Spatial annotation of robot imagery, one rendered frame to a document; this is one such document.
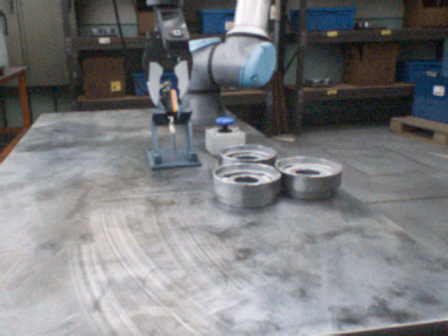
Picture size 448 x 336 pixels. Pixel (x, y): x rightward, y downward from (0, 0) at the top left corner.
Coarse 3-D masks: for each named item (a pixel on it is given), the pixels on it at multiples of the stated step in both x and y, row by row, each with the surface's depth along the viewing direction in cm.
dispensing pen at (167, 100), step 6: (168, 84) 93; (168, 90) 91; (162, 96) 91; (168, 96) 90; (162, 102) 93; (168, 102) 90; (168, 108) 89; (168, 114) 90; (168, 120) 90; (174, 126) 90; (174, 132) 89; (174, 138) 89; (174, 144) 89; (174, 150) 88
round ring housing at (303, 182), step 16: (288, 160) 77; (304, 160) 77; (320, 160) 76; (288, 176) 69; (304, 176) 68; (320, 176) 68; (336, 176) 69; (288, 192) 71; (304, 192) 69; (320, 192) 69
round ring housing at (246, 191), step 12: (216, 168) 72; (228, 168) 74; (240, 168) 75; (252, 168) 74; (264, 168) 73; (216, 180) 68; (228, 180) 70; (240, 180) 72; (252, 180) 72; (264, 180) 70; (276, 180) 67; (216, 192) 68; (228, 192) 66; (240, 192) 65; (252, 192) 65; (264, 192) 65; (276, 192) 67; (228, 204) 67; (240, 204) 66; (252, 204) 66; (264, 204) 67
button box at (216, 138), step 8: (216, 128) 99; (232, 128) 99; (208, 136) 96; (216, 136) 92; (224, 136) 93; (232, 136) 93; (240, 136) 93; (208, 144) 97; (216, 144) 93; (224, 144) 93; (232, 144) 93; (240, 144) 94; (216, 152) 93
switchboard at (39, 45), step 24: (24, 0) 406; (48, 0) 409; (72, 0) 412; (24, 24) 411; (48, 24) 414; (72, 24) 418; (24, 48) 417; (48, 48) 420; (24, 72) 422; (48, 72) 425
